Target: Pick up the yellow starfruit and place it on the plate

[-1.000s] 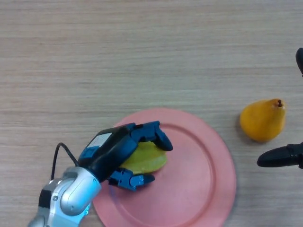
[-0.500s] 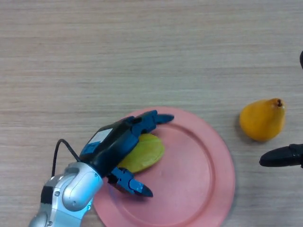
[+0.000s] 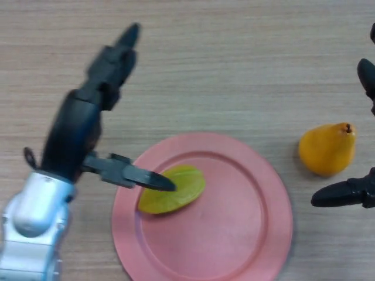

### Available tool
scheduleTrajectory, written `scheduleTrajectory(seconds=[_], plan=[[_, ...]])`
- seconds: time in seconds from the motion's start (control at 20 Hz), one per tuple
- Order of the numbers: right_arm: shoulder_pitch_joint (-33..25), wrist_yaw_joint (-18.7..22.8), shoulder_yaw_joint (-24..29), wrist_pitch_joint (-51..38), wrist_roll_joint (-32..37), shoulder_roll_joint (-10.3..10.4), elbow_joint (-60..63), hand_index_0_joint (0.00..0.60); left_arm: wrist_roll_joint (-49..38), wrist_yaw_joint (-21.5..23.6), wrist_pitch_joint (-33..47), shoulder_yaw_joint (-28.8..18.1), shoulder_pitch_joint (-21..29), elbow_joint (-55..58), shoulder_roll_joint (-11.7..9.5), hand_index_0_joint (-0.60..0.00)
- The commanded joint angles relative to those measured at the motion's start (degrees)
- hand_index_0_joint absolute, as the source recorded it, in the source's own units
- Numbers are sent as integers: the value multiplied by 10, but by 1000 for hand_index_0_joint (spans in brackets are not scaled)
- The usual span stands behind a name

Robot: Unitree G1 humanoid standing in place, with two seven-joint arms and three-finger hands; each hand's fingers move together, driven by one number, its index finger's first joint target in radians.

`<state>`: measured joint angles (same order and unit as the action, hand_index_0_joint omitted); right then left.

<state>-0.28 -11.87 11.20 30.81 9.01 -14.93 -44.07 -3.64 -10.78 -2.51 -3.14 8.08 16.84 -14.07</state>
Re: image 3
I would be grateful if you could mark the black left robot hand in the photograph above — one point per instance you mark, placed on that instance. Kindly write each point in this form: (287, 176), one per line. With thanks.
(73, 131)

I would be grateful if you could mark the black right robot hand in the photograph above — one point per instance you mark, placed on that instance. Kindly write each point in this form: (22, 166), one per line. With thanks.
(340, 194)

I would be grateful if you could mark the yellow starfruit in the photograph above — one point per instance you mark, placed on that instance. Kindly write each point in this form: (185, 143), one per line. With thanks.
(183, 197)

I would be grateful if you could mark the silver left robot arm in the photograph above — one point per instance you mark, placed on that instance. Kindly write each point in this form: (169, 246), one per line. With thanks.
(35, 222)

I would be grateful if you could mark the pink round plate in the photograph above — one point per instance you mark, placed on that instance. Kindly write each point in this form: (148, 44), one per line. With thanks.
(222, 234)

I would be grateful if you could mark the orange yellow pear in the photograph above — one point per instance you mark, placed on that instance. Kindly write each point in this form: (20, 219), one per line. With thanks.
(326, 150)

